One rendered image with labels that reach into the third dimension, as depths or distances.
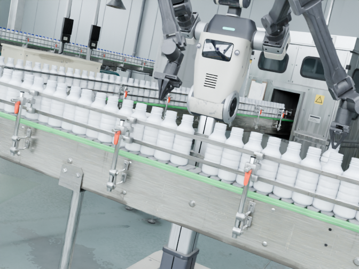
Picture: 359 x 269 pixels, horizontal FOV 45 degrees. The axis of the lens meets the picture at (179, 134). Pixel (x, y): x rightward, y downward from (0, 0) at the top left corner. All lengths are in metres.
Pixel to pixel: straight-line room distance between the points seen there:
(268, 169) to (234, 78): 0.77
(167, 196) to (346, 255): 0.56
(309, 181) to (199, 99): 0.88
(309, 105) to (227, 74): 3.13
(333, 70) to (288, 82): 3.57
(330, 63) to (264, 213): 0.62
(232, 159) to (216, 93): 0.70
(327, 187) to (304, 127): 3.79
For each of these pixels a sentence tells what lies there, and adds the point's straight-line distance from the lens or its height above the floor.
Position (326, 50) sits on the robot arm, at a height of 1.47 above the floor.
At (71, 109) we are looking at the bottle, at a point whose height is 1.08.
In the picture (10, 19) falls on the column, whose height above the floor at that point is 1.68.
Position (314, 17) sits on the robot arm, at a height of 1.56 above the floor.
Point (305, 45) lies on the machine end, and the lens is 5.16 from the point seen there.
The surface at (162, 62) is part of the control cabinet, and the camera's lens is 7.63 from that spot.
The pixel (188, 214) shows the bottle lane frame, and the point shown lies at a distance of 1.40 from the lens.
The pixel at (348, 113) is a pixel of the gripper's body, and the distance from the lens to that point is 1.73.
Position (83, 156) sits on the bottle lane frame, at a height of 0.94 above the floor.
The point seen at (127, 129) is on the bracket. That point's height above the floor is 1.08.
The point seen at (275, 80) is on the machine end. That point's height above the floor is 1.41.
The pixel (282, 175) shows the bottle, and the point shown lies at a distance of 1.32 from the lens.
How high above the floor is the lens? 1.30
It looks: 8 degrees down
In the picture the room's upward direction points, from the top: 12 degrees clockwise
